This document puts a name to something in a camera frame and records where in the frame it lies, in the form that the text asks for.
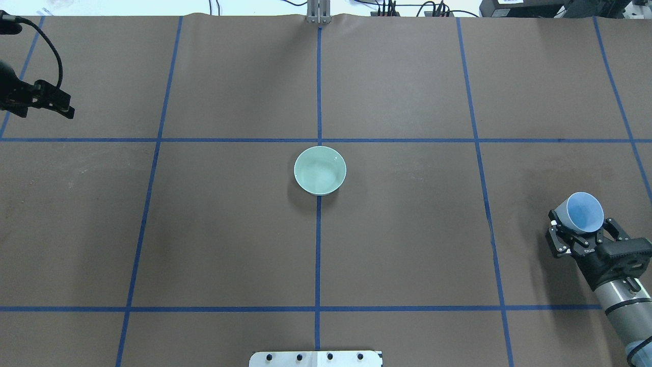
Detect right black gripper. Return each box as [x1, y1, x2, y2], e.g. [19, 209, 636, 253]
[546, 209, 651, 291]

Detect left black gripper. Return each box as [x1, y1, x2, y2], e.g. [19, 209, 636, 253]
[1, 61, 75, 119]

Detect blue plastic cup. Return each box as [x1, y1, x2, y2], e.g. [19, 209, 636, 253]
[554, 191, 605, 234]

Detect green ceramic bowl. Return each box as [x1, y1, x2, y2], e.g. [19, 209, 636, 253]
[293, 146, 347, 197]

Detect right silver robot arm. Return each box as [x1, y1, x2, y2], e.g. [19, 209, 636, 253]
[546, 211, 651, 366]

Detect black box with label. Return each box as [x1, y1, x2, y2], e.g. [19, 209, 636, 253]
[479, 1, 566, 18]

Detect left black camera cable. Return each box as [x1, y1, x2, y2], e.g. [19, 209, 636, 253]
[0, 14, 64, 90]

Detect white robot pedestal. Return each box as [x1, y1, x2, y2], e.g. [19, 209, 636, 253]
[249, 350, 384, 366]

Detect aluminium frame post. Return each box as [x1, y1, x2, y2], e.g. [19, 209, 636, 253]
[306, 0, 332, 25]

